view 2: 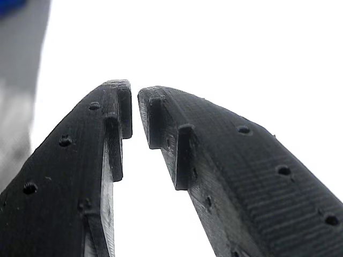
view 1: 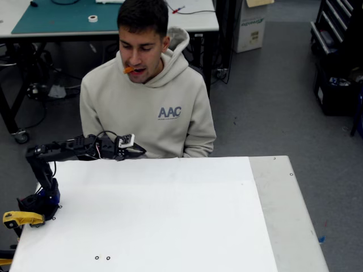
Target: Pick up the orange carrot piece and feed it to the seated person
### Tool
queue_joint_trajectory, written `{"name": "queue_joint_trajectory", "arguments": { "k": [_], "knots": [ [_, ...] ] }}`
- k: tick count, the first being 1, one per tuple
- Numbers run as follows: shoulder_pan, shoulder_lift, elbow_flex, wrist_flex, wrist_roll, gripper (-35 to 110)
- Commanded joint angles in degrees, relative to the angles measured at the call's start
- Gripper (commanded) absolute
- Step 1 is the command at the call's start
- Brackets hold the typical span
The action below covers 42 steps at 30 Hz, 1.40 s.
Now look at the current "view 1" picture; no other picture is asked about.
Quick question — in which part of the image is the man in beige hoodie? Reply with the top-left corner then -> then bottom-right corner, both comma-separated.
79,0 -> 217,159

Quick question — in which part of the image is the white paper sheet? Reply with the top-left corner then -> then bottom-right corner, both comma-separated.
9,156 -> 278,272

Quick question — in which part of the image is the white plastic bag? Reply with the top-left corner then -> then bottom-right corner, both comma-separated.
47,83 -> 67,99

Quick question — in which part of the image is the yellow black table clamp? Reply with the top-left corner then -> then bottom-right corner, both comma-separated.
2,211 -> 46,229
0,249 -> 15,267

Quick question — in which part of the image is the green cutting mat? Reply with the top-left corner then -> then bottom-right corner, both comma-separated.
11,0 -> 164,35

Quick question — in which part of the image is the white cardboard box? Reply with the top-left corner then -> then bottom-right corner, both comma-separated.
233,0 -> 275,54

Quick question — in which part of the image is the black storage bin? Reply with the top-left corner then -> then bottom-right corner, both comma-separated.
313,62 -> 363,117

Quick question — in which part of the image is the black drawer tool cart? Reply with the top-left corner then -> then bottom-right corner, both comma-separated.
309,0 -> 363,59

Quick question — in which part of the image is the white gripper camera module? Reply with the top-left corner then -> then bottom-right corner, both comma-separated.
117,133 -> 136,148

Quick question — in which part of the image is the white workbench black frame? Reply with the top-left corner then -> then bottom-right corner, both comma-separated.
0,0 -> 220,144

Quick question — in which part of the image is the thin black cable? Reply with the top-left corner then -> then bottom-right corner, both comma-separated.
164,0 -> 217,16

